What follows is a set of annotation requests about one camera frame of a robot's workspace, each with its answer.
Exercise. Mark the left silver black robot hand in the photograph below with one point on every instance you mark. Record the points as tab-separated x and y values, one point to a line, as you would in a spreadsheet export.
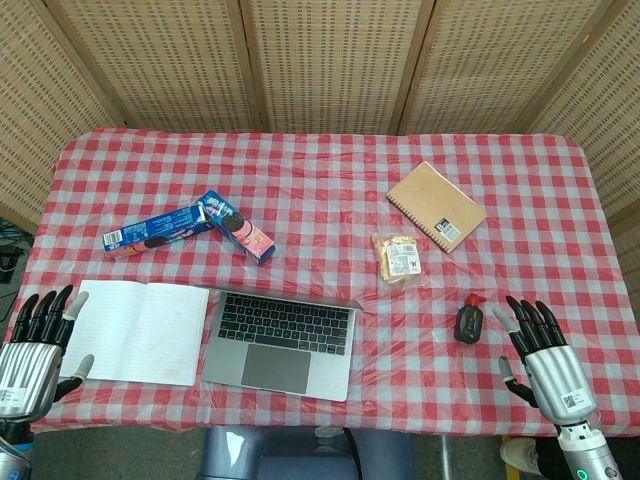
27	370

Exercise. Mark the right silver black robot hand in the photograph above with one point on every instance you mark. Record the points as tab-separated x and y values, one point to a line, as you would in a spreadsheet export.
557	372

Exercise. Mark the silver laptop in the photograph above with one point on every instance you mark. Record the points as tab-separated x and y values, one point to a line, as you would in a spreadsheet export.
280	350

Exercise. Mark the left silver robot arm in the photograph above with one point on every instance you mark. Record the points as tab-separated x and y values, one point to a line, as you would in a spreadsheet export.
12	450

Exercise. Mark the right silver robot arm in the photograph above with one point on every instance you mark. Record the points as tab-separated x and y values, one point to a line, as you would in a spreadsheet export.
585	452

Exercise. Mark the white shoe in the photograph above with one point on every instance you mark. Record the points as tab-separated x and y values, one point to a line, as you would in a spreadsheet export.
517	454

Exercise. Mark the dark bottle with red cap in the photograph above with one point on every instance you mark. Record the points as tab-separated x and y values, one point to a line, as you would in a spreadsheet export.
469	322

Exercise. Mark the open white lined notebook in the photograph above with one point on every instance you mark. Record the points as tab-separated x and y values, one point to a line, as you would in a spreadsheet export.
135	330

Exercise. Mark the blue cookie box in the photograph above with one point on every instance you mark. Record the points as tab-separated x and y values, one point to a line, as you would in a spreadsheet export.
150	232

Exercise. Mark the clear packet of crackers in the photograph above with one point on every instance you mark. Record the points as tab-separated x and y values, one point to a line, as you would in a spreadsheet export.
400	257

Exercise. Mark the kraft spiral notebook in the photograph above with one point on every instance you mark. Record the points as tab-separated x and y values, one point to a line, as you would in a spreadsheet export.
435	205

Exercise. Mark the pink cookie box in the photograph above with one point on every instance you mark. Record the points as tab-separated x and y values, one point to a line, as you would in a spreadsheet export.
240	227

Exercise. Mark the red white checkered tablecloth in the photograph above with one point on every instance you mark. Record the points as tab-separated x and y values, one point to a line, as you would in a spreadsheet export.
320	170

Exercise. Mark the bamboo folding screen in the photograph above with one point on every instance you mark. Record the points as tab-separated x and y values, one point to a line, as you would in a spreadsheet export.
330	60

